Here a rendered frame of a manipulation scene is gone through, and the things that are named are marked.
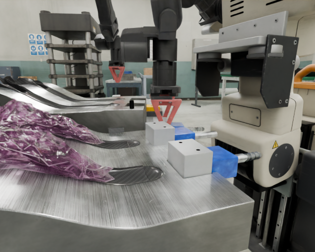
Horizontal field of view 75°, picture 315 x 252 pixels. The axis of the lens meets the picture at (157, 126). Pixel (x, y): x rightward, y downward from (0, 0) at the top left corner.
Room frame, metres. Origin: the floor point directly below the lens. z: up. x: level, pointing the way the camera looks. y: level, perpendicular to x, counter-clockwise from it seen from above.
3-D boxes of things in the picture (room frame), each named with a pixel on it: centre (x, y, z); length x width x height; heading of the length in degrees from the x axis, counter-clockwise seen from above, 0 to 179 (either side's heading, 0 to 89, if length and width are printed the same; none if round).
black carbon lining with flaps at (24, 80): (0.55, 0.27, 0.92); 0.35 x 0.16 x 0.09; 92
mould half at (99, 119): (0.56, 0.28, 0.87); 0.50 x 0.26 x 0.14; 92
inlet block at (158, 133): (0.35, -0.05, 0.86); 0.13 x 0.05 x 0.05; 109
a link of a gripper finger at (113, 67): (1.01, 0.19, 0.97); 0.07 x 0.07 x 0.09; 5
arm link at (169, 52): (0.50, -0.01, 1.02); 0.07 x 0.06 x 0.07; 93
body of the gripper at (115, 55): (1.04, 0.20, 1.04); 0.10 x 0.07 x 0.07; 5
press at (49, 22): (4.98, 1.79, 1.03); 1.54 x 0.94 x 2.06; 5
